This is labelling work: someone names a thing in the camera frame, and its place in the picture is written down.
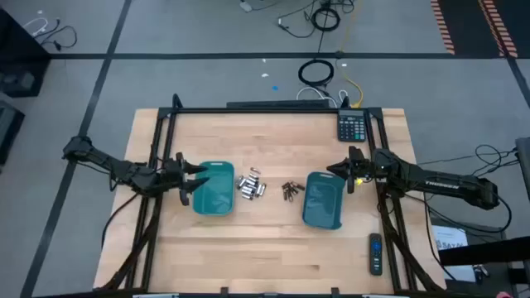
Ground white printed paper sheet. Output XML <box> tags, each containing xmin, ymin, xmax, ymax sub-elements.
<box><xmin>431</xmin><ymin>225</ymin><xmax>469</xmax><ymax>252</ymax></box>

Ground light teal plastic bin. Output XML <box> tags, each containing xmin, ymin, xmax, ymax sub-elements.
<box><xmin>191</xmin><ymin>161</ymin><xmax>236</xmax><ymax>217</ymax></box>

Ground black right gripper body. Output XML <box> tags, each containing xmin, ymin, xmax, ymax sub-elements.
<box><xmin>346</xmin><ymin>145</ymin><xmax>376</xmax><ymax>195</ymax></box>

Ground thin white floor cable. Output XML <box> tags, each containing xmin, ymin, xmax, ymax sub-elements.
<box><xmin>22</xmin><ymin>17</ymin><xmax>50</xmax><ymax>37</ymax></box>

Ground black cabinet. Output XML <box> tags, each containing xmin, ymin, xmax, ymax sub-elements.
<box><xmin>0</xmin><ymin>7</ymin><xmax>51</xmax><ymax>99</ymax></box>

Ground black aluminium table frame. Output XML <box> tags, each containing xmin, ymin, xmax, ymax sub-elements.
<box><xmin>93</xmin><ymin>94</ymin><xmax>446</xmax><ymax>298</ymax></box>

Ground thin black floor cable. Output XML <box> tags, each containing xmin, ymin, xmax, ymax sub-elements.
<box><xmin>32</xmin><ymin>25</ymin><xmax>79</xmax><ymax>53</ymax></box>

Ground black remote control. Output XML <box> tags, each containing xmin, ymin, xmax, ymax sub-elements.
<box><xmin>369</xmin><ymin>233</ymin><xmax>384</xmax><ymax>276</ymax></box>

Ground black mat with orange stripes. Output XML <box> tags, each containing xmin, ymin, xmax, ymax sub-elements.
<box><xmin>430</xmin><ymin>0</ymin><xmax>518</xmax><ymax>59</ymax></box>

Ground black loose cables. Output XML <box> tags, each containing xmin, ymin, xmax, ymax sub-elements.
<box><xmin>416</xmin><ymin>143</ymin><xmax>521</xmax><ymax>166</ymax></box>

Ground black flat bar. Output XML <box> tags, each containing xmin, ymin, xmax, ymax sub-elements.
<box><xmin>226</xmin><ymin>99</ymin><xmax>330</xmax><ymax>109</ymax></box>

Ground black coiled cable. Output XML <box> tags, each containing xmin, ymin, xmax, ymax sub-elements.
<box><xmin>297</xmin><ymin>58</ymin><xmax>335</xmax><ymax>88</ymax></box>
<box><xmin>310</xmin><ymin>6</ymin><xmax>342</xmax><ymax>33</ymax></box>

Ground black desk calculator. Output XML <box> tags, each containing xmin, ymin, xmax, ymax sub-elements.
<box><xmin>336</xmin><ymin>108</ymin><xmax>368</xmax><ymax>143</ymax></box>

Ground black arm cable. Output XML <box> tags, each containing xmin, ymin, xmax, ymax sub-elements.
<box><xmin>101</xmin><ymin>192</ymin><xmax>140</xmax><ymax>249</ymax></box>

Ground long yellow cable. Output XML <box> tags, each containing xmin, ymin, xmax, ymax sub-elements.
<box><xmin>340</xmin><ymin>0</ymin><xmax>364</xmax><ymax>109</ymax></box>

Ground dark teal plastic bin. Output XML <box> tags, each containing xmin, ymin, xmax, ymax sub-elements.
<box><xmin>301</xmin><ymin>171</ymin><xmax>346</xmax><ymax>231</ymax></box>

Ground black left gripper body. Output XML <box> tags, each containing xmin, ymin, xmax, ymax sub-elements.
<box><xmin>157</xmin><ymin>151</ymin><xmax>190</xmax><ymax>207</ymax></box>

